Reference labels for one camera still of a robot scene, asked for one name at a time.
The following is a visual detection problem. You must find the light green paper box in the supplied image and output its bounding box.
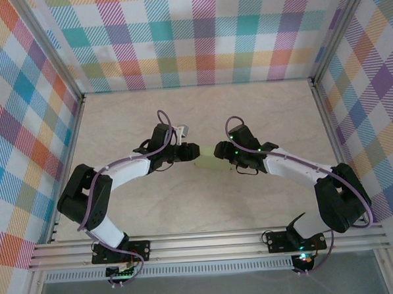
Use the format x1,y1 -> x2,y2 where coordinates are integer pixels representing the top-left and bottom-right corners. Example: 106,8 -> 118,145
192,144 -> 233,174

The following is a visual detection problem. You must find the black controller with lit LED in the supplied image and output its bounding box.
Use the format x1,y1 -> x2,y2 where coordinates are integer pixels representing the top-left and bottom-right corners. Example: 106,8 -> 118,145
292,251 -> 314,271

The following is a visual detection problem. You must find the green circuit board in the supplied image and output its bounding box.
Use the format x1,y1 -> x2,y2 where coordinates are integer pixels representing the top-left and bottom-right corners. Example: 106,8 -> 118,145
105,261 -> 138,280

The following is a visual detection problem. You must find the aluminium front mounting rail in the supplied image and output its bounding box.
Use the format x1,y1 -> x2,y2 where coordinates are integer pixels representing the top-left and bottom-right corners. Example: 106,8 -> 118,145
26,222 -> 389,272

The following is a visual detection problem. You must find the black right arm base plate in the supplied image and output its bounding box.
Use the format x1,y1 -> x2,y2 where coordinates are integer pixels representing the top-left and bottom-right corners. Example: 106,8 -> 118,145
265,227 -> 328,255

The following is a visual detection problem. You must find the aluminium table side rail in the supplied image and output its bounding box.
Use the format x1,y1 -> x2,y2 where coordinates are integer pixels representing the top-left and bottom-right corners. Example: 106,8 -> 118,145
309,76 -> 359,187
38,93 -> 94,245

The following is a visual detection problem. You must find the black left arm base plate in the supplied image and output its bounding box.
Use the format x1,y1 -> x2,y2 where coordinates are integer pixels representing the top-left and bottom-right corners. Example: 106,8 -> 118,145
90,238 -> 153,266

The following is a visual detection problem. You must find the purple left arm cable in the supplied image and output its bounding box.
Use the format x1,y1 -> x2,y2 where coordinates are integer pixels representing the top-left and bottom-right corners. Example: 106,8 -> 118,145
72,109 -> 184,289

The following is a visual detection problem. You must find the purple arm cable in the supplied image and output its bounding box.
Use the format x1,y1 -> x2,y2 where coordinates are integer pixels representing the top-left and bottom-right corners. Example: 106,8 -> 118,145
225,109 -> 378,280
72,109 -> 184,289

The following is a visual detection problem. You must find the slotted grey cable duct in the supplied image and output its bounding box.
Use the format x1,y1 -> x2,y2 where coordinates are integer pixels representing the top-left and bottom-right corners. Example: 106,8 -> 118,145
43,259 -> 294,283

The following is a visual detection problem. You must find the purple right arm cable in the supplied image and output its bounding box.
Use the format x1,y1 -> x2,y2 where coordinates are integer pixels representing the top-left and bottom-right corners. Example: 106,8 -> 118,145
225,109 -> 378,280

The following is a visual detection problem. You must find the aluminium frame post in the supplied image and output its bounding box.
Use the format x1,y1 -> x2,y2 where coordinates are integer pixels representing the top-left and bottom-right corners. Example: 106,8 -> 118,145
305,0 -> 379,86
13,0 -> 87,108

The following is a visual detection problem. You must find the aluminium frame leg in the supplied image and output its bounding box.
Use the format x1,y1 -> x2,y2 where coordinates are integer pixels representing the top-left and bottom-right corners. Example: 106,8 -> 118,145
374,248 -> 393,294
20,270 -> 49,294

